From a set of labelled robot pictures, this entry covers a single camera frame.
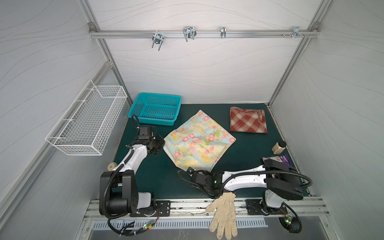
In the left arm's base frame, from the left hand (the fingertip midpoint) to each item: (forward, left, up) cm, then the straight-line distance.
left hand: (167, 139), depth 90 cm
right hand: (-18, -21, -8) cm, 29 cm away
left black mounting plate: (-35, -2, -9) cm, 36 cm away
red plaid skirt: (+22, -55, -7) cm, 60 cm away
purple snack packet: (-6, -72, -8) cm, 73 cm away
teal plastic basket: (+34, +13, -9) cm, 37 cm away
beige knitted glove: (-39, -32, -8) cm, 51 cm away
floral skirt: (+2, -19, -7) cm, 21 cm away
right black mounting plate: (-34, -45, -3) cm, 57 cm away
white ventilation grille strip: (-41, -16, -9) cm, 45 cm away
